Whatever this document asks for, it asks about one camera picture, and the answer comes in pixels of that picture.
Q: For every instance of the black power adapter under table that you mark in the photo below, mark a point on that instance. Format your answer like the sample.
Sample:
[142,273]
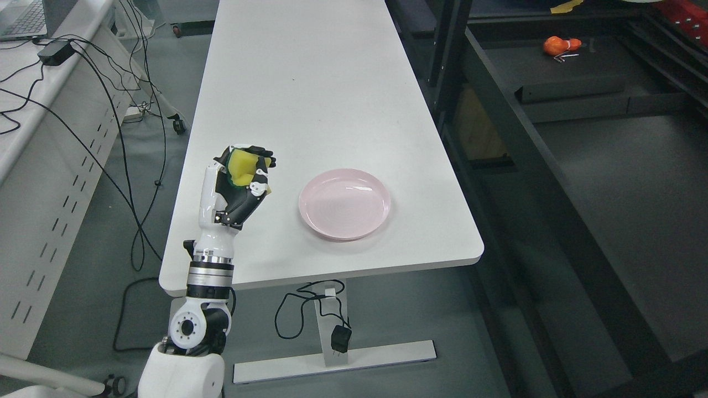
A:
[340,338]

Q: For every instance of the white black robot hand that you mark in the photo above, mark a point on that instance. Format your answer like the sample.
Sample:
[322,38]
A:
[224,208]

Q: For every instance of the black metal shelf rack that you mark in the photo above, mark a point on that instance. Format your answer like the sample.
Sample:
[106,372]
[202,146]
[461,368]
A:
[586,173]

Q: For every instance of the black power brick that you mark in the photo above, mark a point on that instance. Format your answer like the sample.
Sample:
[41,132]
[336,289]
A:
[56,52]

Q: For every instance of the pink plate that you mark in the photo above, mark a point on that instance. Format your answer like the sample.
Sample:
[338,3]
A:
[344,204]

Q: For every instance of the green yellow sponge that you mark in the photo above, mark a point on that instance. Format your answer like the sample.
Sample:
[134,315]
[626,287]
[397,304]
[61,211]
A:
[242,165]

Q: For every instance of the orange toy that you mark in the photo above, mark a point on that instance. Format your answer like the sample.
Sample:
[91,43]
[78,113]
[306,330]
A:
[555,46]

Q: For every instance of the white table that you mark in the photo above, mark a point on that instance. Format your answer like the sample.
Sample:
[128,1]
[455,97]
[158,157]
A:
[325,85]

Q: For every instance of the white side desk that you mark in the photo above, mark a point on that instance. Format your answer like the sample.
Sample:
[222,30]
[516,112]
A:
[60,130]

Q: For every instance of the grey laptop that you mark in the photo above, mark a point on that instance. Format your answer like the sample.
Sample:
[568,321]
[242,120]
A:
[22,20]

